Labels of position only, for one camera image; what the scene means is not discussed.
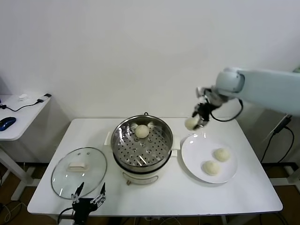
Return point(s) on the white side desk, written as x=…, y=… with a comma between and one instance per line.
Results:
x=23, y=119

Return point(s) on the stainless steel steamer basket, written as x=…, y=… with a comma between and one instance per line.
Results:
x=140, y=150

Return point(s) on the blue computer mouse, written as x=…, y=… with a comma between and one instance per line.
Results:
x=7, y=123

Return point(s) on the cream electric cooking pot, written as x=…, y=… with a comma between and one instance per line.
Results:
x=140, y=178

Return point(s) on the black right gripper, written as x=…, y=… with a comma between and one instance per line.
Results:
x=206, y=110

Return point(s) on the small white desk object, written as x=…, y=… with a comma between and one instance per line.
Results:
x=23, y=96

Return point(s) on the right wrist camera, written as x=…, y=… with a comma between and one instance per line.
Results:
x=200, y=91

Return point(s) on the white steamed baozi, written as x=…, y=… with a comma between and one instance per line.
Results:
x=141, y=131
x=191, y=123
x=211, y=167
x=221, y=154

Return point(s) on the white round plate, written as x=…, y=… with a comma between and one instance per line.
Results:
x=194, y=150

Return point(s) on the glass pot lid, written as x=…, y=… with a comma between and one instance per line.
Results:
x=78, y=167

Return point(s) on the small black desk device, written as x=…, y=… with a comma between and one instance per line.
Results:
x=47, y=95

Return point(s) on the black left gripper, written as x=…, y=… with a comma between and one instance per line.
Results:
x=82, y=207

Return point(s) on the pale green appliance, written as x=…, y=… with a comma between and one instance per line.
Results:
x=297, y=69

